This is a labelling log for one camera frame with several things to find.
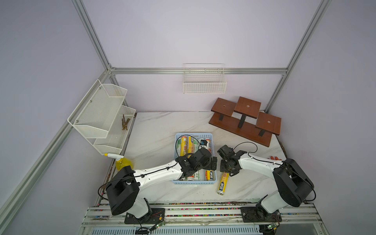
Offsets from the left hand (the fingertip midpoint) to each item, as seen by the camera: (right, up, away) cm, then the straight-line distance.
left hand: (209, 160), depth 81 cm
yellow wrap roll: (+8, -13, +1) cm, 15 cm away
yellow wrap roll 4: (0, -9, +3) cm, 10 cm away
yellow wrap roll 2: (-15, +8, +13) cm, 21 cm away
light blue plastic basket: (+2, +12, +19) cm, 23 cm away
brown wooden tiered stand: (+28, +24, +23) cm, 44 cm away
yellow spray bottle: (-55, -5, +14) cm, 57 cm away
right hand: (+12, -9, +10) cm, 18 cm away
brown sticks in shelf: (-55, +21, +15) cm, 61 cm away
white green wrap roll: (-9, -10, 0) cm, 13 cm away
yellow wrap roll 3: (-11, +7, +12) cm, 18 cm away
